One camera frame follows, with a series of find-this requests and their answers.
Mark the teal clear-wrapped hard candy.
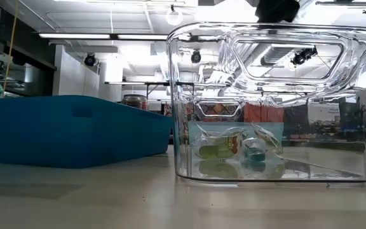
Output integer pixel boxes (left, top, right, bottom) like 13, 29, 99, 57
243, 137, 269, 162

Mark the round white ceiling bulb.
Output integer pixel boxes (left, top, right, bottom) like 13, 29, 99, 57
165, 4, 184, 27

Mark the yellow cord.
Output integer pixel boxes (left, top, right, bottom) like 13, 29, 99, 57
3, 0, 19, 92

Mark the clear plastic bin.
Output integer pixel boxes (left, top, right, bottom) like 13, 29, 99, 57
166, 21, 366, 184

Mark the black ceiling track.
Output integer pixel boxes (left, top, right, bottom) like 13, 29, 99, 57
315, 0, 366, 15

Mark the red backdrop curtain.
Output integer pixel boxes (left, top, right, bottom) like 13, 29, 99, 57
243, 103, 285, 123

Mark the dark soda can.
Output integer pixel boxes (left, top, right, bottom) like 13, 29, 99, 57
120, 94, 149, 111

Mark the blue plastic bin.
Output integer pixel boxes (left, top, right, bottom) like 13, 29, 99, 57
0, 95, 173, 169

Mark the ceiling light strip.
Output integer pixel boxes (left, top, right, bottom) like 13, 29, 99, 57
117, 34, 168, 41
38, 32, 111, 40

